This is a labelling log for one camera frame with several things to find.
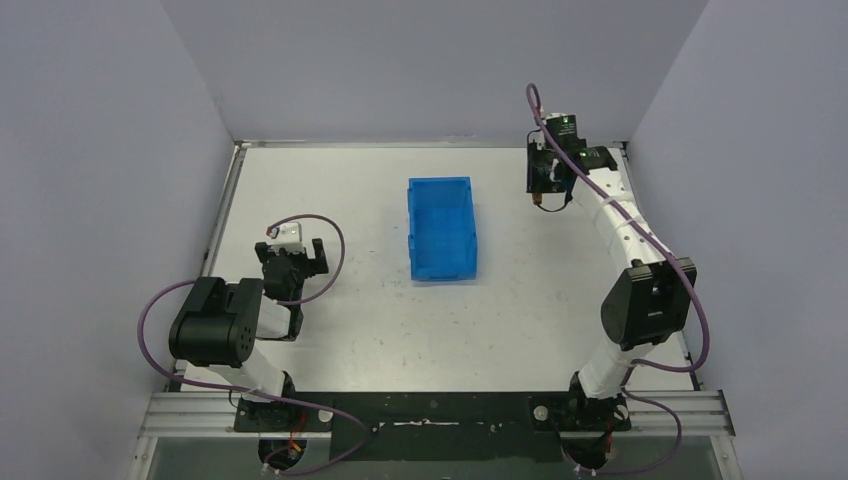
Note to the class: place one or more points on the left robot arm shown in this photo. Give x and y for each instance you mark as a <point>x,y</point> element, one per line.
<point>220,322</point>

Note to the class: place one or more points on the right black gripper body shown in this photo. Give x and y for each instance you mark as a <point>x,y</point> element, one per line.
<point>539,169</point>

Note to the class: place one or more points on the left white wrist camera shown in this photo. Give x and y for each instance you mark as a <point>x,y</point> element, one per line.
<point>287,237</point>

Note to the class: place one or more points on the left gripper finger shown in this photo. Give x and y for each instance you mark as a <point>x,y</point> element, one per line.
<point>318,264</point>
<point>263,251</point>

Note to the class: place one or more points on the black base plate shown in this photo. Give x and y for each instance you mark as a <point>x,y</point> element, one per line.
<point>444,426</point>

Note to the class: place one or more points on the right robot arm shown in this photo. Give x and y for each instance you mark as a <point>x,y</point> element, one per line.
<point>648,302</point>

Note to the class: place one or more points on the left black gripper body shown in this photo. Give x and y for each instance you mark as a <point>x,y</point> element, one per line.
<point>307,262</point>

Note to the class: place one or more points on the blue plastic bin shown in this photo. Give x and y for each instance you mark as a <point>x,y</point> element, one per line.
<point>442,239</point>

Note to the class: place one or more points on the aluminium frame rail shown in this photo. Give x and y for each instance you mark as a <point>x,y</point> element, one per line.
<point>206,414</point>

